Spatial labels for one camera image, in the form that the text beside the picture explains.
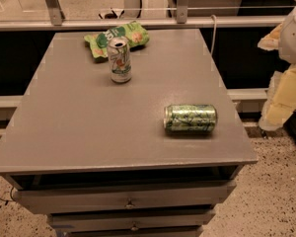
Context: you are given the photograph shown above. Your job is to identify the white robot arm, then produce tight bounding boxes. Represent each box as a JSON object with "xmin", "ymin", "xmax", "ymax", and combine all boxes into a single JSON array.
[{"xmin": 279, "ymin": 6, "xmax": 296, "ymax": 64}]

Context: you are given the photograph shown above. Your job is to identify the green can lying sideways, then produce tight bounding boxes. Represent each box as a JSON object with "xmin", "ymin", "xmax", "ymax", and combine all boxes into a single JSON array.
[{"xmin": 164, "ymin": 105, "xmax": 218, "ymax": 133}]

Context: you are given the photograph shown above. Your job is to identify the upright white 7up can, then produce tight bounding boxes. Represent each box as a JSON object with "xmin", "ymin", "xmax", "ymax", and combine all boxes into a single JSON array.
[{"xmin": 107, "ymin": 37, "xmax": 131, "ymax": 83}]

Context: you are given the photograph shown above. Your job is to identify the grey drawer cabinet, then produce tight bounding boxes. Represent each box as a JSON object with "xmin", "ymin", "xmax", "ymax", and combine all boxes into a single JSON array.
[{"xmin": 0, "ymin": 30, "xmax": 258, "ymax": 237}]

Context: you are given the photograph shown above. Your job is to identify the green chip bag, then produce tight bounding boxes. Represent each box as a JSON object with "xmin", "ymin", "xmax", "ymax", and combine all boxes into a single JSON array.
[{"xmin": 84, "ymin": 21, "xmax": 150, "ymax": 62}]

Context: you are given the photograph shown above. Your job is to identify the top grey drawer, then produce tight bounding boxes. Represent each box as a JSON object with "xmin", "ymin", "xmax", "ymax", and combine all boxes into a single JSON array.
[{"xmin": 14, "ymin": 181, "xmax": 236, "ymax": 214}]

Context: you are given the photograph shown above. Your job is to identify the grey drawer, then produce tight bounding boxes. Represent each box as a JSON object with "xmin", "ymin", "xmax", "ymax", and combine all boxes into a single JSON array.
[
  {"xmin": 14, "ymin": 181, "xmax": 236, "ymax": 214},
  {"xmin": 50, "ymin": 208, "xmax": 215, "ymax": 232}
]

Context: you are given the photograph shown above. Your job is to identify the middle grey drawer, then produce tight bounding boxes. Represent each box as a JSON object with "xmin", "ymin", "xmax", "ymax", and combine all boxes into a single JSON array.
[{"xmin": 50, "ymin": 208, "xmax": 215, "ymax": 232}]

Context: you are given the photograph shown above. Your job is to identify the white cable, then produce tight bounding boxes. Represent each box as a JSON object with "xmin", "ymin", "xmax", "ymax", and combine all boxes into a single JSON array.
[{"xmin": 210, "ymin": 14, "xmax": 218, "ymax": 57}]

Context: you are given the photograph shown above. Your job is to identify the metal railing frame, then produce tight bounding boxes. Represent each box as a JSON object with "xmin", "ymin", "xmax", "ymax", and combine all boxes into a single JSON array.
[{"xmin": 0, "ymin": 0, "xmax": 296, "ymax": 32}]

